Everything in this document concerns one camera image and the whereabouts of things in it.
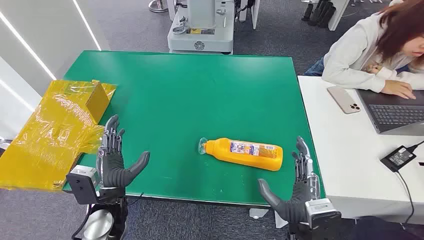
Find black cylindrical items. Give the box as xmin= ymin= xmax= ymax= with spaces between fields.
xmin=300 ymin=0 xmax=337 ymax=29

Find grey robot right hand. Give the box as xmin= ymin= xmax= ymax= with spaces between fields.
xmin=257 ymin=135 xmax=322 ymax=224

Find chrome round stand base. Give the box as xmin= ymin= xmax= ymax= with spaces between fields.
xmin=148 ymin=0 xmax=169 ymax=13

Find white desk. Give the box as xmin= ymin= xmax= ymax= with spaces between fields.
xmin=297 ymin=75 xmax=424 ymax=226

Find white furniture panel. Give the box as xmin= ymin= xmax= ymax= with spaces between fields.
xmin=238 ymin=0 xmax=261 ymax=30

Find black power adapter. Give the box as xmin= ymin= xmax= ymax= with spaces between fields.
xmin=380 ymin=145 xmax=418 ymax=173

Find person's right hand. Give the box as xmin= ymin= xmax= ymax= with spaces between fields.
xmin=380 ymin=79 xmax=417 ymax=100

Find black office chair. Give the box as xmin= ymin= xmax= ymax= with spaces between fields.
xmin=347 ymin=215 xmax=424 ymax=240

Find beige smartphone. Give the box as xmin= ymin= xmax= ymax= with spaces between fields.
xmin=326 ymin=85 xmax=362 ymax=115

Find yellow taped cardboard box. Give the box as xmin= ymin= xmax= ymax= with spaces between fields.
xmin=0 ymin=79 xmax=118 ymax=192

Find orange plastic bottle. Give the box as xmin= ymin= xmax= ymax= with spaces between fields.
xmin=198 ymin=137 xmax=284 ymax=172

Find white table foot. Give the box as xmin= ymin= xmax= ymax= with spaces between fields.
xmin=274 ymin=210 xmax=290 ymax=229
xmin=249 ymin=207 xmax=270 ymax=220

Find white slanted board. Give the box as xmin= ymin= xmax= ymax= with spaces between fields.
xmin=327 ymin=0 xmax=351 ymax=32

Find person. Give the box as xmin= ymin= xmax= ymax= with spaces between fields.
xmin=303 ymin=0 xmax=424 ymax=100

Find long black adapter cable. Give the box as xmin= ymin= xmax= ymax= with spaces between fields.
xmin=394 ymin=169 xmax=416 ymax=230

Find grey laptop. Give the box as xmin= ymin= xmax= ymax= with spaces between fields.
xmin=356 ymin=88 xmax=424 ymax=137

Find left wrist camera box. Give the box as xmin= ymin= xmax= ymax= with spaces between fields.
xmin=65 ymin=164 xmax=101 ymax=205

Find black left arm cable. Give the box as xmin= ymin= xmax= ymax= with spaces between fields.
xmin=70 ymin=204 xmax=94 ymax=240

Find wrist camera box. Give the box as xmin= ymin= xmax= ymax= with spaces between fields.
xmin=65 ymin=164 xmax=101 ymax=205
xmin=304 ymin=198 xmax=342 ymax=233

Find green table mat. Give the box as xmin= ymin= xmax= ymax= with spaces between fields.
xmin=62 ymin=50 xmax=327 ymax=207

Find person's left hand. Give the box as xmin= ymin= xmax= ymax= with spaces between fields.
xmin=365 ymin=64 xmax=384 ymax=75

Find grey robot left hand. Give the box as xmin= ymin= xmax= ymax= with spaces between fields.
xmin=96 ymin=114 xmax=151 ymax=190

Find short black adapter cable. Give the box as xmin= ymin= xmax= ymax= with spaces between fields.
xmin=406 ymin=140 xmax=424 ymax=153

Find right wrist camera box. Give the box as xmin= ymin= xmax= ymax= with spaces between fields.
xmin=304 ymin=198 xmax=342 ymax=233

